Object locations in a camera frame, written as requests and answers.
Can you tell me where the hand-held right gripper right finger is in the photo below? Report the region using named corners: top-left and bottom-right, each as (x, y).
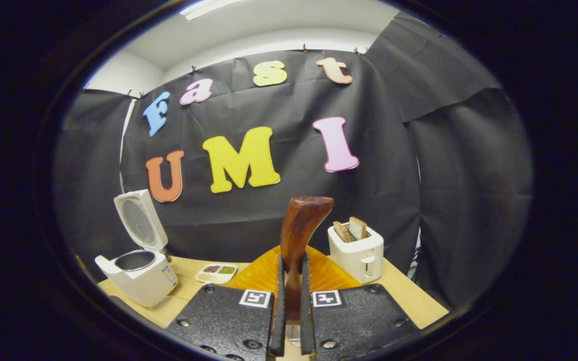
top-left (299, 246), bottom-right (422, 361)

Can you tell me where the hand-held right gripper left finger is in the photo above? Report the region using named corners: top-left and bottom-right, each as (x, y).
top-left (165, 246), bottom-right (288, 361)

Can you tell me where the white rice cooker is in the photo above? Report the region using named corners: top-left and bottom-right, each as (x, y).
top-left (94, 190), bottom-right (179, 307)

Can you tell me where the brown wooden spoon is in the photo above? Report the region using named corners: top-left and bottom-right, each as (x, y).
top-left (280, 196), bottom-right (335, 321)

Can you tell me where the white divided condiment dish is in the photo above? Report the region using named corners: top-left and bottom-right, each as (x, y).
top-left (195, 263), bottom-right (238, 285)

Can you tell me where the white toaster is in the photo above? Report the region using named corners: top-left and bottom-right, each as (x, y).
top-left (328, 224), bottom-right (385, 284)

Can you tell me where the black backdrop cloth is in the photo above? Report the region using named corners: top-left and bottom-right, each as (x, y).
top-left (53, 13), bottom-right (534, 309)

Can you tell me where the long ceiling light panel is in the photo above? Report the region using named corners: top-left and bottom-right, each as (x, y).
top-left (180, 0), bottom-right (244, 21)

